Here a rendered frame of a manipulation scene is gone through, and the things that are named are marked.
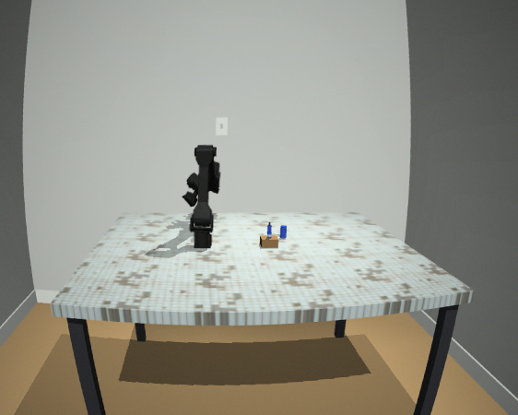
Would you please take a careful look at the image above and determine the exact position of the brown square block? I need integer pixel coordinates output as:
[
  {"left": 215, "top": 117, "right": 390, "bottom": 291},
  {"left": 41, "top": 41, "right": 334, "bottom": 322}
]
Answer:
[{"left": 260, "top": 235, "right": 278, "bottom": 248}]

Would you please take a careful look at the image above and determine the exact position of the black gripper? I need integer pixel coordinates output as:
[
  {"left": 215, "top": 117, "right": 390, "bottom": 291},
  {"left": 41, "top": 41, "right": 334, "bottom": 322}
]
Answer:
[{"left": 182, "top": 188, "right": 198, "bottom": 207}]

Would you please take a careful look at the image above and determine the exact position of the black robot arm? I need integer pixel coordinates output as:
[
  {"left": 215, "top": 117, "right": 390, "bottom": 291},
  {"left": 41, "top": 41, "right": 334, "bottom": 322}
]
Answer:
[{"left": 187, "top": 145, "right": 220, "bottom": 248}]

